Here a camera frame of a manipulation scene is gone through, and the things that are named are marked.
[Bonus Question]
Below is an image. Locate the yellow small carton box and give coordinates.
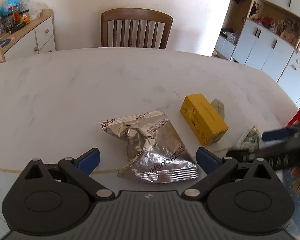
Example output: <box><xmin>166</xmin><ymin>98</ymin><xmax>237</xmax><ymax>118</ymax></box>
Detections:
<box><xmin>180</xmin><ymin>93</ymin><xmax>229</xmax><ymax>146</ymax></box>

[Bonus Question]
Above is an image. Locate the silver foil packet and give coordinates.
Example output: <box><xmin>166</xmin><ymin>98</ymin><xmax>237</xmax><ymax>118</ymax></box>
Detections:
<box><xmin>99</xmin><ymin>111</ymin><xmax>200</xmax><ymax>184</ymax></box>

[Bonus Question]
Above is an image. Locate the grey green oval case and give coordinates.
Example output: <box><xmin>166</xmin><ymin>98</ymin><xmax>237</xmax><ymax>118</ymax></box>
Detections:
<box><xmin>211</xmin><ymin>99</ymin><xmax>225</xmax><ymax>119</ymax></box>

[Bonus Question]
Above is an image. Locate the oval teal tray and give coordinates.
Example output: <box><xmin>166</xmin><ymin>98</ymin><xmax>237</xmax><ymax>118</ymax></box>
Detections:
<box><xmin>236</xmin><ymin>126</ymin><xmax>261</xmax><ymax>152</ymax></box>

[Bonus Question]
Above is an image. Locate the white drawer sideboard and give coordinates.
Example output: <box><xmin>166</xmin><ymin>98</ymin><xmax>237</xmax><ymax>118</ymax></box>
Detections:
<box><xmin>0</xmin><ymin>9</ymin><xmax>56</xmax><ymax>63</ymax></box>

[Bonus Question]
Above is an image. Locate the far wooden chair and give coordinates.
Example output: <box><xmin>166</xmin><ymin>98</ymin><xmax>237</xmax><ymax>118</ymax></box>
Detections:
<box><xmin>101</xmin><ymin>8</ymin><xmax>173</xmax><ymax>49</ymax></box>

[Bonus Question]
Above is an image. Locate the blue globe toy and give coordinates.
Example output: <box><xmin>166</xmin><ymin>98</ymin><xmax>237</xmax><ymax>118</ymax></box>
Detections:
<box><xmin>0</xmin><ymin>0</ymin><xmax>20</xmax><ymax>16</ymax></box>

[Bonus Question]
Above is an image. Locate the white wall cabinet unit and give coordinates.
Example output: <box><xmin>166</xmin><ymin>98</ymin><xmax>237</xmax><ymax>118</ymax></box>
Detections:
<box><xmin>213</xmin><ymin>0</ymin><xmax>300</xmax><ymax>107</ymax></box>

